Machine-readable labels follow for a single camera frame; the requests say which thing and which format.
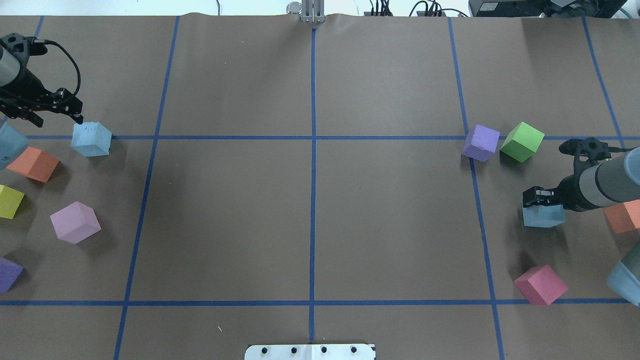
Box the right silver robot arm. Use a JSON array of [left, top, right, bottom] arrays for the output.
[[521, 146, 640, 234]]

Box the far purple foam block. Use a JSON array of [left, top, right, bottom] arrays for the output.
[[461, 124, 501, 163]]

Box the far magenta foam block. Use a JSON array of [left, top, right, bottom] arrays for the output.
[[513, 264, 569, 306]]

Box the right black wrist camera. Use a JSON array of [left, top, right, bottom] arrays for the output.
[[558, 137, 613, 175]]

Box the near purple foam block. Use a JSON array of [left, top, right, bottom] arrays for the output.
[[0, 257, 24, 294]]

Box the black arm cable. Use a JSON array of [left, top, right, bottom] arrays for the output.
[[35, 40, 82, 101]]

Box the light blue foam block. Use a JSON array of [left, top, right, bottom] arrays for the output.
[[70, 121, 113, 157], [521, 202, 567, 228]]

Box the aluminium frame post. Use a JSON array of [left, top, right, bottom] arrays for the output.
[[299, 0, 326, 24]]

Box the orange foam block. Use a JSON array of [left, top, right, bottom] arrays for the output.
[[603, 199, 640, 235], [6, 146, 60, 183]]

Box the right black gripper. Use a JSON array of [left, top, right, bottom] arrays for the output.
[[522, 175, 586, 212]]

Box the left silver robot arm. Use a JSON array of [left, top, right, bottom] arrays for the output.
[[0, 32, 84, 128]]

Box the yellow foam block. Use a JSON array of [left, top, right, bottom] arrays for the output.
[[0, 184, 25, 219]]

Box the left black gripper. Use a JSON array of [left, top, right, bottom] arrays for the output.
[[1, 70, 84, 126]]

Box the green foam block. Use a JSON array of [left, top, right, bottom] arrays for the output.
[[500, 121, 546, 163]]

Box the purple foam block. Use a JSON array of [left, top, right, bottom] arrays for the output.
[[0, 257, 24, 294], [461, 124, 501, 163]]

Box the far orange foam block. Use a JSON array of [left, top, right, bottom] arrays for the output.
[[603, 199, 640, 235]]

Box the near orange foam block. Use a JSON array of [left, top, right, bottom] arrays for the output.
[[6, 146, 60, 183]]

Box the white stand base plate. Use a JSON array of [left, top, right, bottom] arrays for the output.
[[244, 343, 377, 360]]

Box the near light pink foam block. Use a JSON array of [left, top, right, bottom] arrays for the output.
[[50, 202, 102, 244]]

